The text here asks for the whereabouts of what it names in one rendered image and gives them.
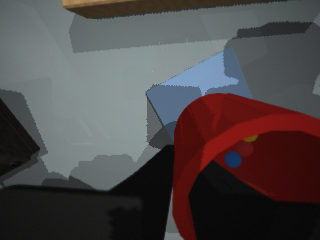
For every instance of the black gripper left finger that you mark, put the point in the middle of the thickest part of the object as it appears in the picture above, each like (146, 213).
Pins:
(135, 209)

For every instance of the yellow marble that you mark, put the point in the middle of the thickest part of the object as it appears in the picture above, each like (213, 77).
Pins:
(250, 139)

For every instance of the tan wooden plank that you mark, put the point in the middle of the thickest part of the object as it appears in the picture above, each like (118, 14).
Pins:
(104, 8)

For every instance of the red cup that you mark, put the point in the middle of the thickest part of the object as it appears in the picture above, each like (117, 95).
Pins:
(284, 165)

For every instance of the blue marble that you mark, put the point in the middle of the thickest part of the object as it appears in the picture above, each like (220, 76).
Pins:
(233, 159)

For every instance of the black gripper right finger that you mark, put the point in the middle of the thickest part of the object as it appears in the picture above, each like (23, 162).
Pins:
(225, 208)

